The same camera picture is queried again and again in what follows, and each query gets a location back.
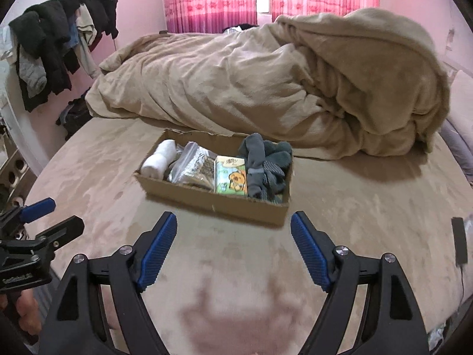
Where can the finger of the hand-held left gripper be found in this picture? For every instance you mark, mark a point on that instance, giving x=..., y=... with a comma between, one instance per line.
x=62, y=227
x=38, y=209

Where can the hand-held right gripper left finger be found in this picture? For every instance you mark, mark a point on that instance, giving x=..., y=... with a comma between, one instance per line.
x=157, y=255

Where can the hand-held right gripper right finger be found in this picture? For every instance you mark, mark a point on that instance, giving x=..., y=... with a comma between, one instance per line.
x=310, y=255

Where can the cardboard box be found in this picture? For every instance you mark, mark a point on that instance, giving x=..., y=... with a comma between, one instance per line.
x=207, y=199

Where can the white towel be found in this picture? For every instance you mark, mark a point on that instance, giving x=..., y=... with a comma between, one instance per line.
x=157, y=161

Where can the clear snack bag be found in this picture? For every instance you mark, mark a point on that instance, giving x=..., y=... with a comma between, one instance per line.
x=184, y=159

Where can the green tissue pack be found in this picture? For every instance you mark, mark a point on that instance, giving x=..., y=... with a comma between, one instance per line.
x=231, y=177

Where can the pair of grey knit gloves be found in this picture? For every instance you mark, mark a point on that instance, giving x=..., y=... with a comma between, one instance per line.
x=266, y=151

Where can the person's left hand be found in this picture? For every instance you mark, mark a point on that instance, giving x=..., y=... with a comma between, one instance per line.
x=31, y=314

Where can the white shelf unit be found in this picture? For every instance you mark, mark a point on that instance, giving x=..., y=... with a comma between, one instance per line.
x=14, y=170

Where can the black suitcase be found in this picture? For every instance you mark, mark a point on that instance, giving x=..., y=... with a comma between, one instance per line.
x=75, y=116

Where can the grey garment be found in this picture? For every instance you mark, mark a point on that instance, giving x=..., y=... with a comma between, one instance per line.
x=33, y=77

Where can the black phone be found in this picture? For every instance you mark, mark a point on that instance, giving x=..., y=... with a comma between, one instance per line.
x=459, y=240

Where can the black fleece jacket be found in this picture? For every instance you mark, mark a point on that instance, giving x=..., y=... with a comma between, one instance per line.
x=48, y=29

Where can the beige duvet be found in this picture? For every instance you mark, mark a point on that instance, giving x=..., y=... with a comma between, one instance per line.
x=258, y=81

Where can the purple pillow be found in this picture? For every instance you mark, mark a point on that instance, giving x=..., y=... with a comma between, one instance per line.
x=458, y=144

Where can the beige shirt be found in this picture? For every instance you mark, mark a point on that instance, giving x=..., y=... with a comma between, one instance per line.
x=85, y=26

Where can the black coat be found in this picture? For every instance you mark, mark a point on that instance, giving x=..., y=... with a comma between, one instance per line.
x=101, y=7

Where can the floral pink pillow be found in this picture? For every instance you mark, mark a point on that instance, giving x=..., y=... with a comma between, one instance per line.
x=463, y=96

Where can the dark cloth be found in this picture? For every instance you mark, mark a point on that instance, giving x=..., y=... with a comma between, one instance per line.
x=240, y=27

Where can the wide pink curtain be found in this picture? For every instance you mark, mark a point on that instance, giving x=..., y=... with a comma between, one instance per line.
x=210, y=0

